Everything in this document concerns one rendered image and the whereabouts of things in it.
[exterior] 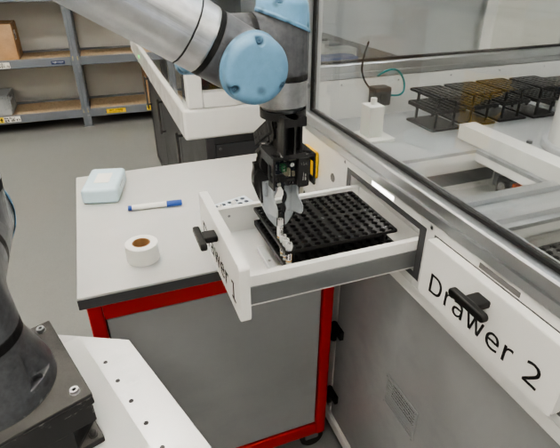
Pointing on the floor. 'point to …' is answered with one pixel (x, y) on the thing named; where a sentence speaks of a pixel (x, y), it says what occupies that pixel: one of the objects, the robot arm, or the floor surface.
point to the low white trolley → (204, 311)
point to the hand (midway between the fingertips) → (278, 216)
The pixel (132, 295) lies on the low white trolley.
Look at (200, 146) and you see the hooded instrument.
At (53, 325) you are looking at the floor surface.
